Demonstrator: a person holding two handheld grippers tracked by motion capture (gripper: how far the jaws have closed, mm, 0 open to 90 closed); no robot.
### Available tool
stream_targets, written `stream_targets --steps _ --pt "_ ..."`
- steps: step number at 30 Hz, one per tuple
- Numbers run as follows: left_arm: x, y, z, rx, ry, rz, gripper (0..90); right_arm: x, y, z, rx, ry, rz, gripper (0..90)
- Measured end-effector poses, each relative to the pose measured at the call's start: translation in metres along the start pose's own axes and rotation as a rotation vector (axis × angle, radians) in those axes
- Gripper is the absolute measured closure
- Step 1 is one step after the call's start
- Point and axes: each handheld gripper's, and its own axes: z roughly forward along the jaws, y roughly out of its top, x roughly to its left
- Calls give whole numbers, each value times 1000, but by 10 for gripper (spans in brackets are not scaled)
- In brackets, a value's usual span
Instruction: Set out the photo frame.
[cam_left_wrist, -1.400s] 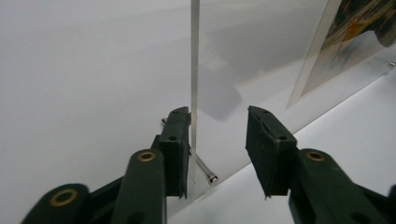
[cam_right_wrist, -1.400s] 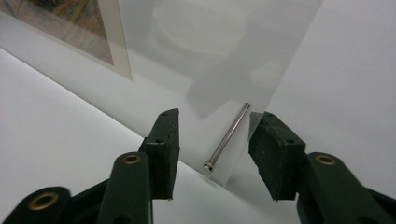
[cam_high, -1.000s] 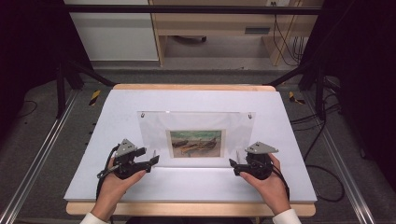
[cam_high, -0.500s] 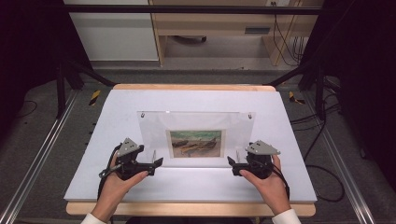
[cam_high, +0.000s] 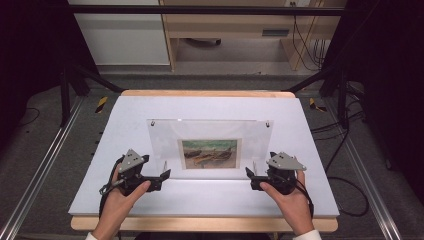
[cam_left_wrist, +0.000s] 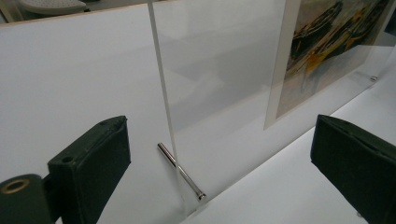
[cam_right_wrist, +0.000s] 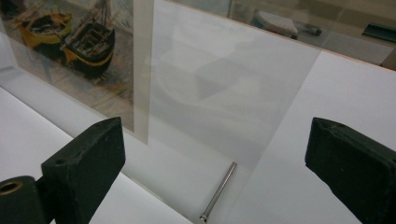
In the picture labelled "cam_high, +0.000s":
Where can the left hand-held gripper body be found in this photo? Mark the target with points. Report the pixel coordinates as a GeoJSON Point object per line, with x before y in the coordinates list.
{"type": "Point", "coordinates": [131, 161]}

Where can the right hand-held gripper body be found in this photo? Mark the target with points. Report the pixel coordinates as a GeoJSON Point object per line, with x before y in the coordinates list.
{"type": "Point", "coordinates": [283, 161]}

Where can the clear acrylic photo frame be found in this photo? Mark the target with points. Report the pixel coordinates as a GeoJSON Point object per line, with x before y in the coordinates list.
{"type": "Point", "coordinates": [160, 140]}

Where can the painted boats picture card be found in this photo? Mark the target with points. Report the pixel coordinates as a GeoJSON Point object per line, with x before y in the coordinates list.
{"type": "Point", "coordinates": [210, 153]}

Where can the person's left hand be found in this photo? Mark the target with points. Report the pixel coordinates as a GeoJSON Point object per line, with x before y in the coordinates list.
{"type": "Point", "coordinates": [116, 206]}

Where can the person's right hand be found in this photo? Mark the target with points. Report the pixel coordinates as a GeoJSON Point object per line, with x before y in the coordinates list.
{"type": "Point", "coordinates": [293, 208]}

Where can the white table board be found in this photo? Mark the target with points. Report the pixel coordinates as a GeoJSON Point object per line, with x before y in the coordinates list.
{"type": "Point", "coordinates": [200, 200]}

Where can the wooden table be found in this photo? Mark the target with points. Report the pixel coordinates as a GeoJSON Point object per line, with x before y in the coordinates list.
{"type": "Point", "coordinates": [206, 224]}

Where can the yellow clamp left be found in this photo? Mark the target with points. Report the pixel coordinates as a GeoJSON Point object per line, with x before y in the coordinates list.
{"type": "Point", "coordinates": [101, 104]}

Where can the yellow clamp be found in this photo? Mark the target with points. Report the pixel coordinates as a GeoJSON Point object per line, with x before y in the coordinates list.
{"type": "Point", "coordinates": [101, 104]}
{"type": "Point", "coordinates": [313, 104]}

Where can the yellow clamp right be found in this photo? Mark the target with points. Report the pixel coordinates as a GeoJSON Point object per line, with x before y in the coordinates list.
{"type": "Point", "coordinates": [313, 104]}

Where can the black metal stand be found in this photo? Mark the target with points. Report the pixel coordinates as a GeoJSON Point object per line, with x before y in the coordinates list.
{"type": "Point", "coordinates": [342, 100]}
{"type": "Point", "coordinates": [65, 100]}

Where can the white cabinet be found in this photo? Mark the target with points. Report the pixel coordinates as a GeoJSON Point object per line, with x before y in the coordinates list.
{"type": "Point", "coordinates": [123, 40]}

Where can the light wooden desk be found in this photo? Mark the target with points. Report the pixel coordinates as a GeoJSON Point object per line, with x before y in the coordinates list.
{"type": "Point", "coordinates": [226, 25]}

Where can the dark curtain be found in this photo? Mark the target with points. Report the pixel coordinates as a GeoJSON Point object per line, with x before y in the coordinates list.
{"type": "Point", "coordinates": [30, 50]}
{"type": "Point", "coordinates": [390, 66]}

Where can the black horizontal metal bar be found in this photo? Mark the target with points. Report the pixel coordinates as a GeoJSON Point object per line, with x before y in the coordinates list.
{"type": "Point", "coordinates": [200, 10]}

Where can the aluminium floor rail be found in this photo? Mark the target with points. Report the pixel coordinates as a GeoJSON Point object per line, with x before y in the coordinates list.
{"type": "Point", "coordinates": [43, 166]}
{"type": "Point", "coordinates": [370, 173]}

